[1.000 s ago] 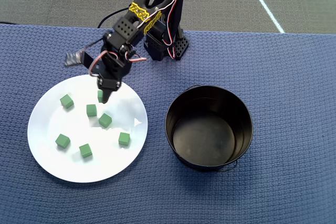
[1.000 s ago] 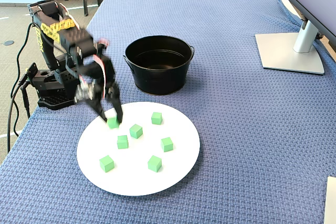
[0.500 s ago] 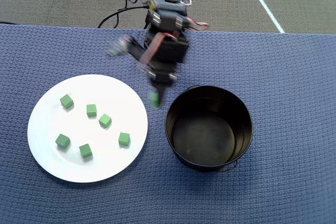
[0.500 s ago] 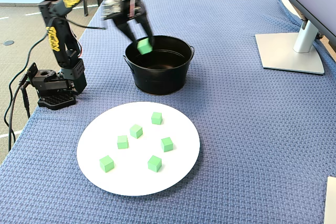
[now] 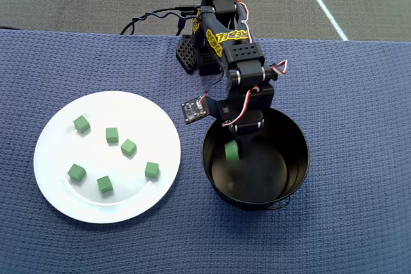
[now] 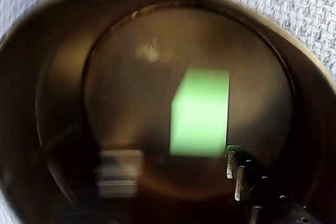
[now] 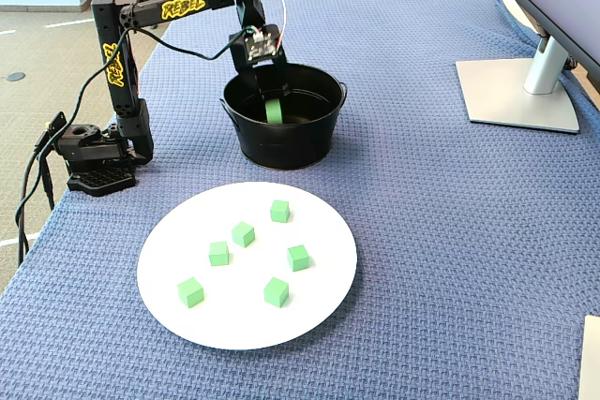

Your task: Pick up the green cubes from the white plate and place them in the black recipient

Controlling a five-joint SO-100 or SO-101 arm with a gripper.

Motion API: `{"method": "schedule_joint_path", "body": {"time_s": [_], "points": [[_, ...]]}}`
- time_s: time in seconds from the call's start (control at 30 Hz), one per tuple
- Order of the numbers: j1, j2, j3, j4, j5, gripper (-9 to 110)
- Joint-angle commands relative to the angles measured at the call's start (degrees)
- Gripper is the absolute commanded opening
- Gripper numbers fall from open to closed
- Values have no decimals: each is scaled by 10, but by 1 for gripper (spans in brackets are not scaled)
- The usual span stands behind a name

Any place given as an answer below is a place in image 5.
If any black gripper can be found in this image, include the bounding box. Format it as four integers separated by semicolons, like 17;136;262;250
216;98;267;162

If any white round plate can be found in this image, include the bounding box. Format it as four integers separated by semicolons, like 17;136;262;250
33;90;182;225

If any black metal bucket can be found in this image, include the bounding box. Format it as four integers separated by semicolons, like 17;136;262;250
201;105;311;211

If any blue woven table cloth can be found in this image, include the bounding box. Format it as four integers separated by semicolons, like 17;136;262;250
0;28;411;274

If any red white servo wire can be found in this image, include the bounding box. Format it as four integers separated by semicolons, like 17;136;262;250
268;60;289;76
220;85;260;128
233;0;250;28

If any small camera circuit board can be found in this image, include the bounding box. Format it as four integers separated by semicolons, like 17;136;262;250
181;96;210;126

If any thin black camera cable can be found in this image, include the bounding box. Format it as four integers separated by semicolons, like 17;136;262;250
204;71;225;100

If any black straight cable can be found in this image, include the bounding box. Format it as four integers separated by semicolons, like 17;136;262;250
175;11;200;37

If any black wavy cable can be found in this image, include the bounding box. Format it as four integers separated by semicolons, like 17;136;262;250
120;4;200;36

